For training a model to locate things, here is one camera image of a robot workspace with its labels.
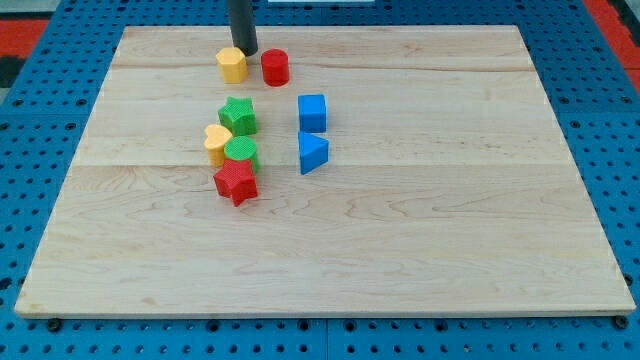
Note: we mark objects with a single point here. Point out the red star block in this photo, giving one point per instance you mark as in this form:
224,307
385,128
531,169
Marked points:
236,181

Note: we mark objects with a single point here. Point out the green star block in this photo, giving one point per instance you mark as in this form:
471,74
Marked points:
238,116

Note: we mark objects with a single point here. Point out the blue triangle block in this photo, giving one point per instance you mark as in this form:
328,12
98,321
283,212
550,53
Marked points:
313,151

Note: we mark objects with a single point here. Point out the blue cube block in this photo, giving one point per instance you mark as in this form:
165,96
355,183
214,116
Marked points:
312,113

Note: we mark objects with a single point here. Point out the green cylinder block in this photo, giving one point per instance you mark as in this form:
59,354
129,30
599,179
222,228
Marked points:
241,148

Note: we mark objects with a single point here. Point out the yellow heart block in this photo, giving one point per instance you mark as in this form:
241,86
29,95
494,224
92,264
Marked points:
217,136

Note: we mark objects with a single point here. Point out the red cylinder block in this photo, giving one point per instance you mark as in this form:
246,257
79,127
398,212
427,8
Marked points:
275,67

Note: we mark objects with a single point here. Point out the light wooden board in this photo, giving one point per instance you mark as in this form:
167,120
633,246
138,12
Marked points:
449,191

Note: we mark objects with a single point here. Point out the yellow hexagon block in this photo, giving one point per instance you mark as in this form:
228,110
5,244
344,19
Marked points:
232,65

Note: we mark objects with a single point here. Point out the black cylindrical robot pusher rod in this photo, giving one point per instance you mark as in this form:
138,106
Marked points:
242,26

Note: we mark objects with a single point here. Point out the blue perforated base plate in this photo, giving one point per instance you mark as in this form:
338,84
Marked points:
50,100

